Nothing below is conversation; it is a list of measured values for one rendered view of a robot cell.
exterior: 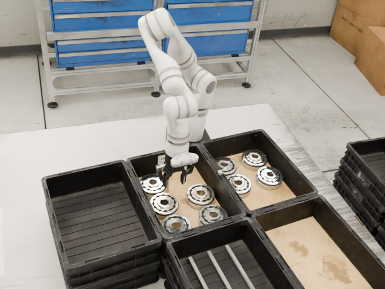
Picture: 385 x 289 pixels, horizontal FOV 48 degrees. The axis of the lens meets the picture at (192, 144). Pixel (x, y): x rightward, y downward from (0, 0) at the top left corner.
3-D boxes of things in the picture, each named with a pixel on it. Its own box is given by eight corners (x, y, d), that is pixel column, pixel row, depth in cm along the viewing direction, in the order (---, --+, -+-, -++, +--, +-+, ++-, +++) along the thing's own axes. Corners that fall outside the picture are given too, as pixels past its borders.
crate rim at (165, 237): (124, 163, 161) (124, 158, 160) (197, 147, 172) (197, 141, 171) (164, 245, 134) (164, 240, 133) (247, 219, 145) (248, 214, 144)
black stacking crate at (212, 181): (125, 182, 167) (125, 159, 160) (195, 164, 178) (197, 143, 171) (162, 263, 140) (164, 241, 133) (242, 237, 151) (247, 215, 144)
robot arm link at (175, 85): (203, 108, 126) (189, 70, 132) (174, 112, 123) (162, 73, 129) (197, 120, 132) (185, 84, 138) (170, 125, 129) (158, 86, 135)
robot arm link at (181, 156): (172, 168, 133) (173, 153, 129) (159, 146, 141) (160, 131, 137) (199, 162, 136) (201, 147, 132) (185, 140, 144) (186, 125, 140)
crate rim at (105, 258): (40, 182, 150) (40, 176, 149) (124, 163, 161) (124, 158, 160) (65, 276, 123) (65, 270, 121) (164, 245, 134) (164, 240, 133)
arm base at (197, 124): (181, 128, 199) (186, 97, 188) (200, 129, 201) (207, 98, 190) (183, 141, 192) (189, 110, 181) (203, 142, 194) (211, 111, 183)
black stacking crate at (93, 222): (44, 201, 156) (40, 178, 149) (124, 182, 167) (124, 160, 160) (69, 293, 129) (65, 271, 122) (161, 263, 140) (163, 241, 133)
